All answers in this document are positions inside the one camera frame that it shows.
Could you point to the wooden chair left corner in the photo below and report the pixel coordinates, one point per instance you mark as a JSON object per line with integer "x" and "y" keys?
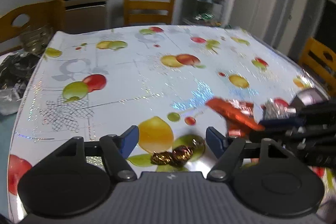
{"x": 33, "y": 17}

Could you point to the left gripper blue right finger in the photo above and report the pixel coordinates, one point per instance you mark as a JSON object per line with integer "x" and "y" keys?
{"x": 229, "y": 153}

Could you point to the grey shallow cardboard box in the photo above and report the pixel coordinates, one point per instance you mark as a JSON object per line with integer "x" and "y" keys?
{"x": 307, "y": 97}

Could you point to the wooden chair far side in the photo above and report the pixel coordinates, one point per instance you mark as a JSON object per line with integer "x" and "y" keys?
{"x": 147, "y": 11}

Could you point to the wooden chair right side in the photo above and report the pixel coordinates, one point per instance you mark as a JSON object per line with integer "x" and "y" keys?
{"x": 320, "y": 60}

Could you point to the orange wafer bar wrapper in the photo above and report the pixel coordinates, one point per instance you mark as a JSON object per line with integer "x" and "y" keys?
{"x": 237, "y": 127}

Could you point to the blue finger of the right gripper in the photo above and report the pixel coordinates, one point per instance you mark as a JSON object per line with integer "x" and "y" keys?
{"x": 296, "y": 121}
{"x": 275, "y": 134}

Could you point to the orange foil snack bar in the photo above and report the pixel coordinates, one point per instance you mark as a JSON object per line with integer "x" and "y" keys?
{"x": 224, "y": 109}

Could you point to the grey metal storage cart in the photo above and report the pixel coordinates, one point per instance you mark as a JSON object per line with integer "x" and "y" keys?
{"x": 202, "y": 12}

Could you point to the wooden chair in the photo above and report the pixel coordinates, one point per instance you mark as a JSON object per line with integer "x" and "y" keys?
{"x": 320, "y": 60}
{"x": 147, "y": 11}

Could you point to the fruit pattern tablecloth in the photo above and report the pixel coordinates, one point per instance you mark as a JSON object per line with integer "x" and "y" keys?
{"x": 157, "y": 78}

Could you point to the gold foil chocolate ball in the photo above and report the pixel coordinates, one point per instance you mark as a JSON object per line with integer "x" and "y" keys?
{"x": 161, "y": 158}

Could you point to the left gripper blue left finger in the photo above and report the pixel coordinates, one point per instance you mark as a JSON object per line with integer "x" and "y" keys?
{"x": 115, "y": 151}

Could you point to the black plastic bag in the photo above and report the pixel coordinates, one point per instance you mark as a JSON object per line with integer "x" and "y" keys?
{"x": 16, "y": 70}

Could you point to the silver pistachio bag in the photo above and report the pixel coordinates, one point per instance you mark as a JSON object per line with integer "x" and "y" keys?
{"x": 277, "y": 108}

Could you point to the brown foil chocolate ball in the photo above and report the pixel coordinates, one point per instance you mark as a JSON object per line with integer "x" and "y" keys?
{"x": 181, "y": 155}

